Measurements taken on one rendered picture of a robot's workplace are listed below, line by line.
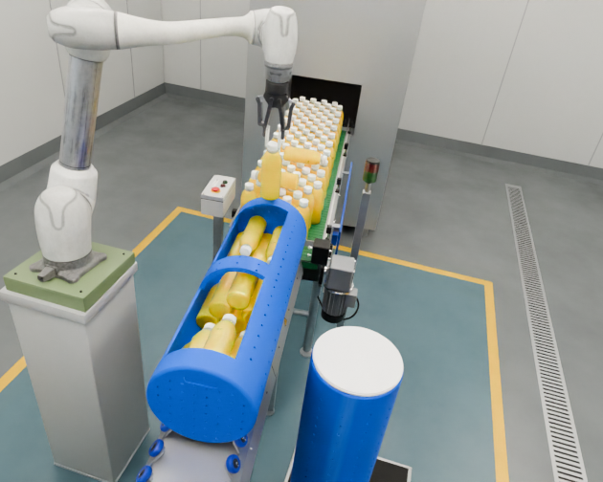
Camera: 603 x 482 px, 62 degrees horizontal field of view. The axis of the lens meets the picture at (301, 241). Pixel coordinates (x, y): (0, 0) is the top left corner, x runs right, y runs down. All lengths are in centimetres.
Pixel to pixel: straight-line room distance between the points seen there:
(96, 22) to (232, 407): 108
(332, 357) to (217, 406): 41
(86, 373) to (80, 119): 88
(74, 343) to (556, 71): 521
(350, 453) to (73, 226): 113
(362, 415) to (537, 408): 177
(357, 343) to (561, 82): 476
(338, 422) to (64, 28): 134
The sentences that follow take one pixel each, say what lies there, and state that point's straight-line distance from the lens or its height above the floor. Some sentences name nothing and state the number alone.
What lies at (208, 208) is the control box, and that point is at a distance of 219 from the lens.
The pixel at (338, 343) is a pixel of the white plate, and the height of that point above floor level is 104.
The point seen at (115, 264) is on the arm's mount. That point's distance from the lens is 186.
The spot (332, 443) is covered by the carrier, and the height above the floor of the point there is 80.
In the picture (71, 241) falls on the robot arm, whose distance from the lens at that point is 175.
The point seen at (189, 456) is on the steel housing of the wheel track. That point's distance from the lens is 145.
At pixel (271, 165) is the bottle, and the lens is 176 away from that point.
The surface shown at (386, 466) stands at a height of 15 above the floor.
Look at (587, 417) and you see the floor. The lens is 330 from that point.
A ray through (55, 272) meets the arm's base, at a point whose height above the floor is 108.
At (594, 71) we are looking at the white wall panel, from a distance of 603.
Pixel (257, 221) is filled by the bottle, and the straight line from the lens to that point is 190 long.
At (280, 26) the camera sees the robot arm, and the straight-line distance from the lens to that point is 159.
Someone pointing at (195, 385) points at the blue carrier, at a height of 117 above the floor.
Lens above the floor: 215
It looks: 33 degrees down
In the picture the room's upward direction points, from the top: 7 degrees clockwise
